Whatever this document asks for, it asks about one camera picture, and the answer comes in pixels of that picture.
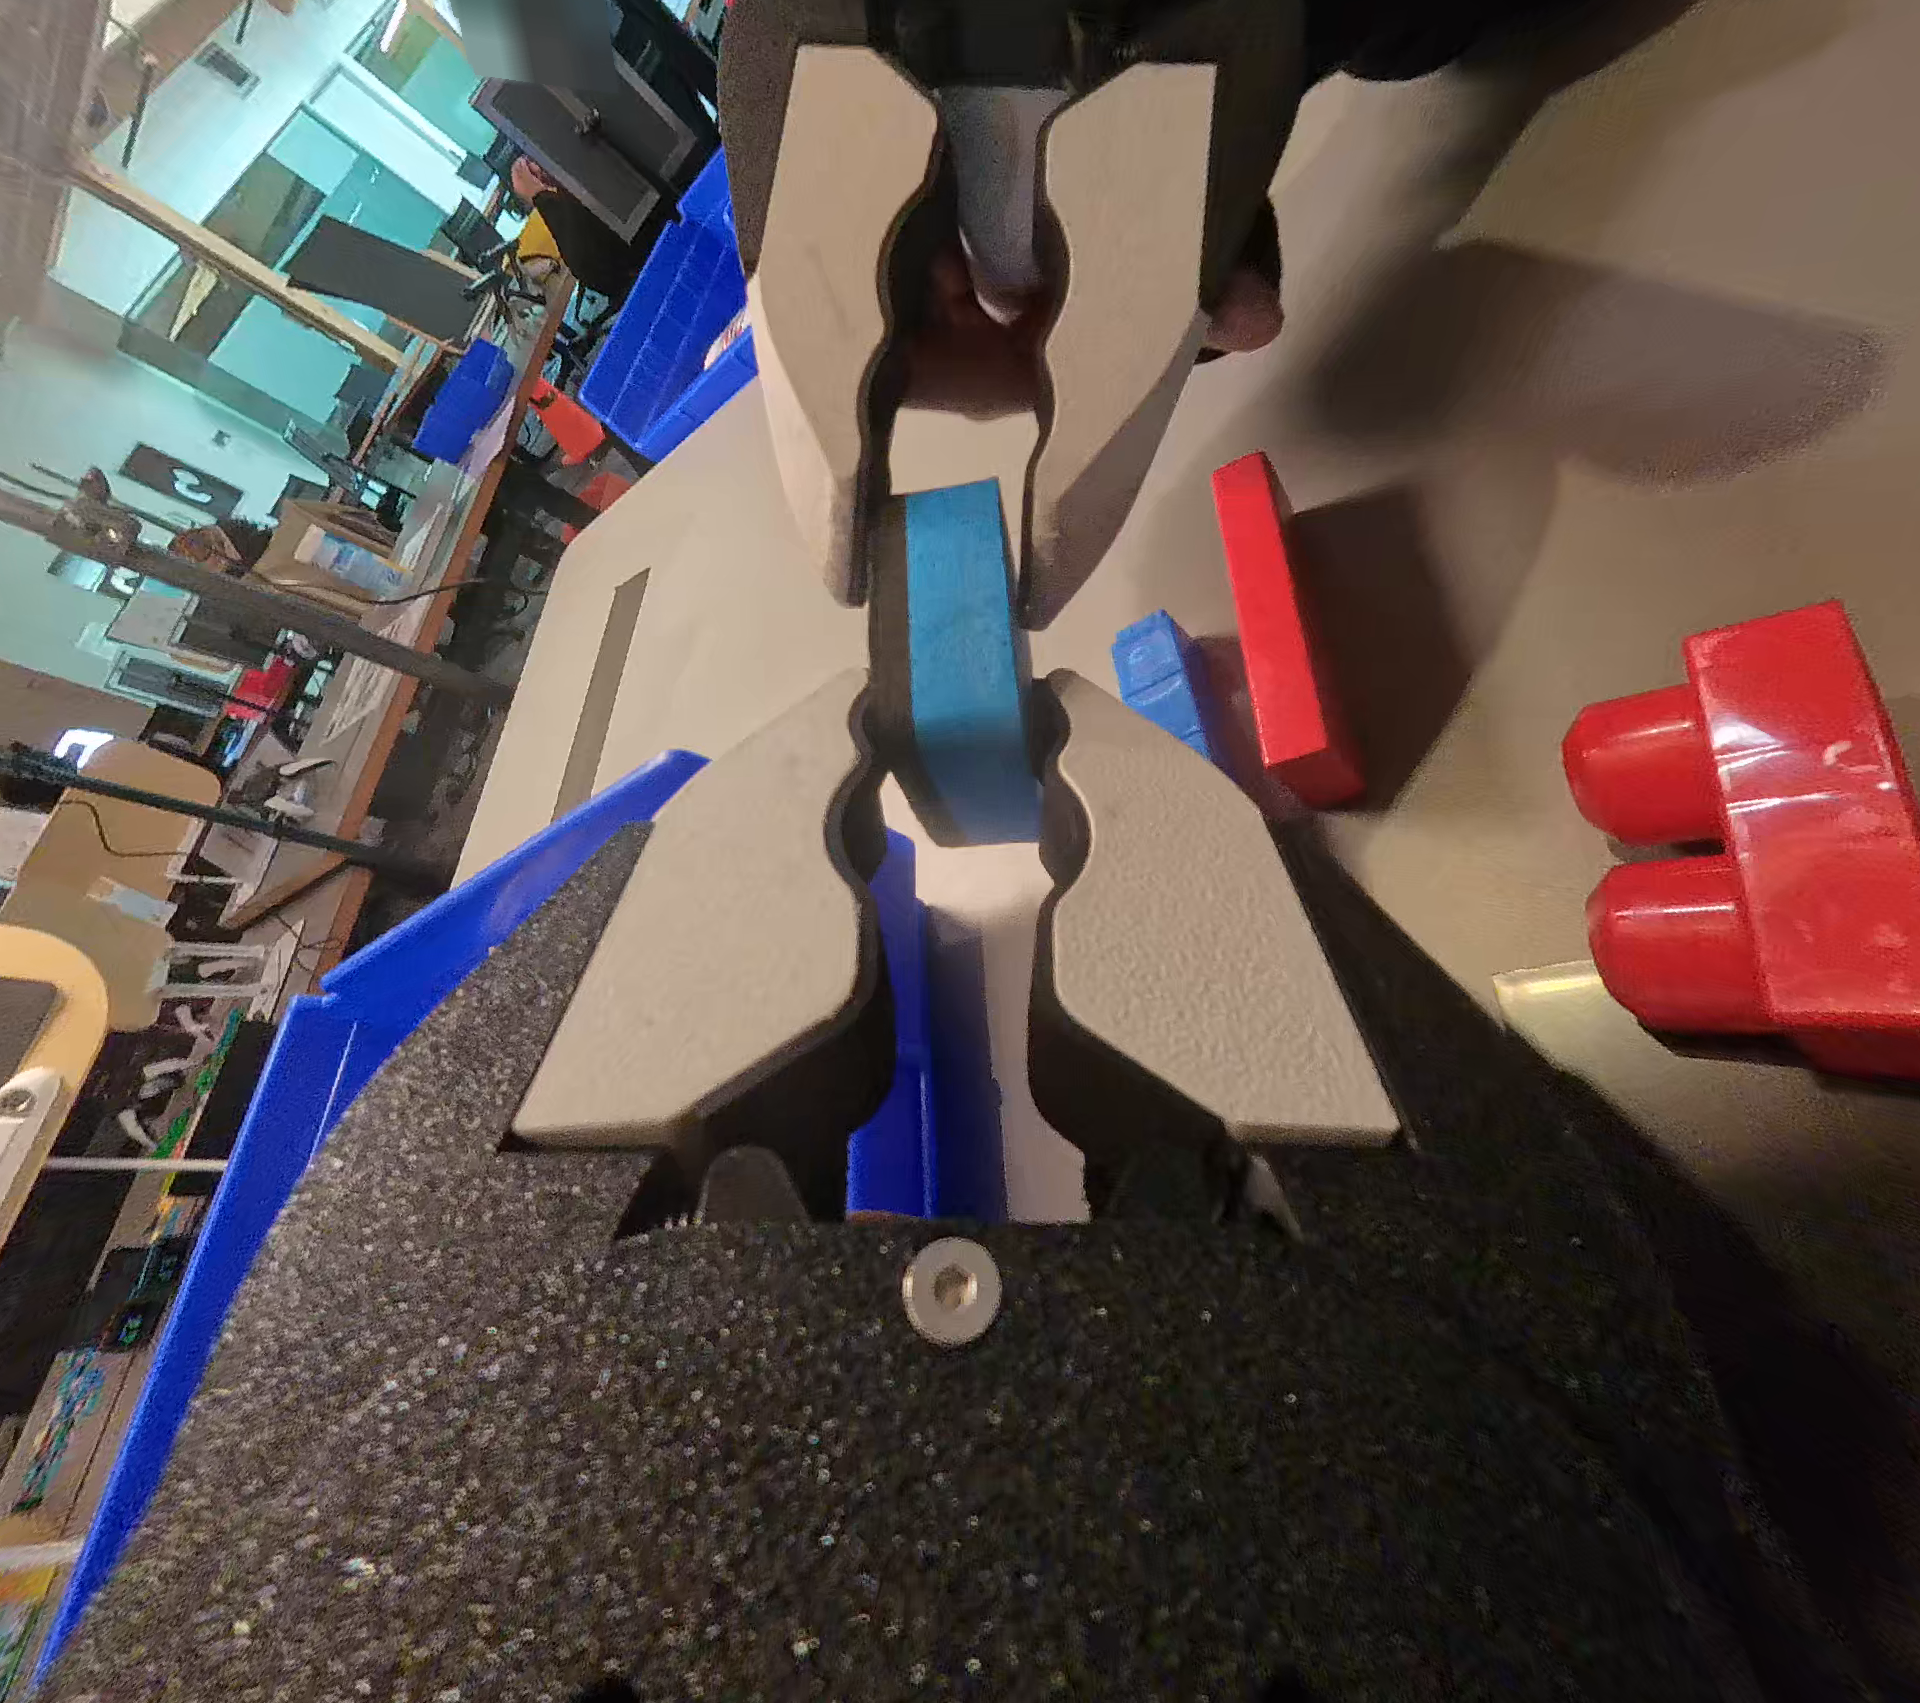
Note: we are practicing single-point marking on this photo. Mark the black rectangular mat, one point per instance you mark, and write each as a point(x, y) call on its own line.
point(1801, 1208)

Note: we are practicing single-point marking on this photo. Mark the black board on plywood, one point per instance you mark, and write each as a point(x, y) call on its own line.
point(83, 1028)

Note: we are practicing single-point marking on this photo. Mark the slim black panel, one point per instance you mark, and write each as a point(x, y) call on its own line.
point(383, 271)

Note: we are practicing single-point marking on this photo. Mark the blue divided storage bin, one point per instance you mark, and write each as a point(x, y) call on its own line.
point(661, 279)

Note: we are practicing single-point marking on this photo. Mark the red two-stud brick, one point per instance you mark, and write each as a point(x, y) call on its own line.
point(1785, 834)

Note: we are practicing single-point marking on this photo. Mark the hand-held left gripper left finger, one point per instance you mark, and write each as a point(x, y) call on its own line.
point(705, 968)

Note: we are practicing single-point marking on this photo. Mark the small blue storage bin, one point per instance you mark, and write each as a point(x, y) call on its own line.
point(465, 399)

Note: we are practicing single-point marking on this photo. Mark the black monitor on stand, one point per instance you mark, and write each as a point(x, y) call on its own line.
point(600, 159)

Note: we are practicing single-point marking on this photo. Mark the blue pad with black base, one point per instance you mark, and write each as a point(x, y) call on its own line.
point(961, 668)

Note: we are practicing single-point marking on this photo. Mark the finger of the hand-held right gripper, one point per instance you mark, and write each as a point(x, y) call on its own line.
point(1140, 233)
point(833, 233)

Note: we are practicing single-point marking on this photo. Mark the black tripod pole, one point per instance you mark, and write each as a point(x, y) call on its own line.
point(300, 616)

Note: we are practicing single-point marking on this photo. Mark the low blue storage bin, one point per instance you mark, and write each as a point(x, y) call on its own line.
point(705, 407)

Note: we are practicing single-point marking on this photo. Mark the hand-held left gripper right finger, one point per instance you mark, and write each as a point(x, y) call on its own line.
point(1200, 968)

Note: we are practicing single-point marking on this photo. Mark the blue segmented bar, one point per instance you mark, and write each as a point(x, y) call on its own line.
point(1162, 684)

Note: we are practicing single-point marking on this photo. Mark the red block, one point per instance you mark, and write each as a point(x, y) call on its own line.
point(1290, 654)

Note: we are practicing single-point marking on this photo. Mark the deep blue storage bin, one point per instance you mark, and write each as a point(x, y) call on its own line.
point(451, 938)

